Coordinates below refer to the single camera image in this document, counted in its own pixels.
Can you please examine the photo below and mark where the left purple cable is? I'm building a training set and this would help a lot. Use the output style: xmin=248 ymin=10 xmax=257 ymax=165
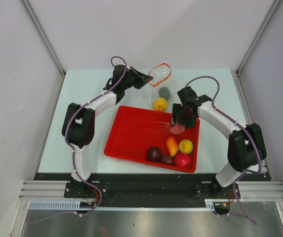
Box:
xmin=32 ymin=56 xmax=128 ymax=224

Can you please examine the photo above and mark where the white slotted cable duct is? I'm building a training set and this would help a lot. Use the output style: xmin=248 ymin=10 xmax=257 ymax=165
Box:
xmin=29 ymin=198 xmax=233 ymax=215

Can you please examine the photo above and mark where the right aluminium frame post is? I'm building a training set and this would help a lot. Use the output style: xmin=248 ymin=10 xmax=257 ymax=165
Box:
xmin=235 ymin=0 xmax=282 ymax=75

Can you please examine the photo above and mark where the left aluminium frame post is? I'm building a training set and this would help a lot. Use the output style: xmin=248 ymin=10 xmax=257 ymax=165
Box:
xmin=20 ymin=0 xmax=66 ymax=78

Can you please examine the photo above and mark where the aluminium front rail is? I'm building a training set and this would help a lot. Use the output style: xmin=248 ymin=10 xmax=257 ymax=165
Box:
xmin=19 ymin=181 xmax=283 ymax=201

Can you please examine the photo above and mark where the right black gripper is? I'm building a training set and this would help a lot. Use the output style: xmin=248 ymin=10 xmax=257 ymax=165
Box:
xmin=171 ymin=103 xmax=196 ymax=129

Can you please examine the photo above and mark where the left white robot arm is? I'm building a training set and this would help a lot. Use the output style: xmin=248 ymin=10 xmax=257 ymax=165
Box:
xmin=62 ymin=64 xmax=153 ymax=198

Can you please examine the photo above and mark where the clear zip top bag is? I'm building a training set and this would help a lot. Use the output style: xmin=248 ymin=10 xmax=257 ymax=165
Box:
xmin=148 ymin=61 xmax=177 ymax=113

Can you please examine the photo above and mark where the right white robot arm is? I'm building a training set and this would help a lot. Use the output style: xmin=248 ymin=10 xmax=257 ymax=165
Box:
xmin=171 ymin=86 xmax=267 ymax=198

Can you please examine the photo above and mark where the aluminium frame post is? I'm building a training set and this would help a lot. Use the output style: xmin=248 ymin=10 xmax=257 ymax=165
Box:
xmin=20 ymin=0 xmax=66 ymax=78
xmin=235 ymin=0 xmax=282 ymax=75

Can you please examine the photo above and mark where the yellow fake lemon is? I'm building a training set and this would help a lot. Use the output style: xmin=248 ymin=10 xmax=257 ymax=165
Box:
xmin=179 ymin=139 xmax=194 ymax=154

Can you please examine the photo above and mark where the dark purple fake fruit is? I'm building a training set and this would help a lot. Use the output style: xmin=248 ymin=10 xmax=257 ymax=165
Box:
xmin=146 ymin=147 xmax=162 ymax=162

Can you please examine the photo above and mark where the red fake apple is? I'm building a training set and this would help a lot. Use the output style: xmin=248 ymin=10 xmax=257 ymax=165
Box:
xmin=174 ymin=153 xmax=191 ymax=167

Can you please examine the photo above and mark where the yellow fake apple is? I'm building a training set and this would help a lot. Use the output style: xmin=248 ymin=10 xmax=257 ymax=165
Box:
xmin=153 ymin=97 xmax=167 ymax=112

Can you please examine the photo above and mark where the purple cable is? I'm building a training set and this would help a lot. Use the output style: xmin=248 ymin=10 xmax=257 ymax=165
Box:
xmin=32 ymin=56 xmax=128 ymax=224
xmin=184 ymin=76 xmax=264 ymax=226

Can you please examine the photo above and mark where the dark maroon fake fig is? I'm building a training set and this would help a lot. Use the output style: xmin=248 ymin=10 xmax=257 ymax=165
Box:
xmin=161 ymin=156 xmax=175 ymax=165

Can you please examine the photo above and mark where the dark green fake avocado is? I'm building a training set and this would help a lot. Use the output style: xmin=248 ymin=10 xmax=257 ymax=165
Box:
xmin=158 ymin=87 xmax=171 ymax=100

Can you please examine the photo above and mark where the pink fake peach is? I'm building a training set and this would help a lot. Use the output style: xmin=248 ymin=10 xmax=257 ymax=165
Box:
xmin=170 ymin=124 xmax=185 ymax=135

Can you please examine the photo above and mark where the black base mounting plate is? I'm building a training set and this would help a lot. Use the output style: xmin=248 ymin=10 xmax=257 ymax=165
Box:
xmin=33 ymin=173 xmax=271 ymax=208

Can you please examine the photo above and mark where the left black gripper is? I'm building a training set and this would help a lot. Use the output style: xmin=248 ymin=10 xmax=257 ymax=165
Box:
xmin=122 ymin=67 xmax=153 ymax=90

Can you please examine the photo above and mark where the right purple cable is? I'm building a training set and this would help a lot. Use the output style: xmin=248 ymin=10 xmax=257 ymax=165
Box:
xmin=184 ymin=76 xmax=264 ymax=226

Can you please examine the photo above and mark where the red plastic tray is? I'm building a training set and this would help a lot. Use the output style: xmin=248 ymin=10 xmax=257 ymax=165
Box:
xmin=104 ymin=106 xmax=200 ymax=173

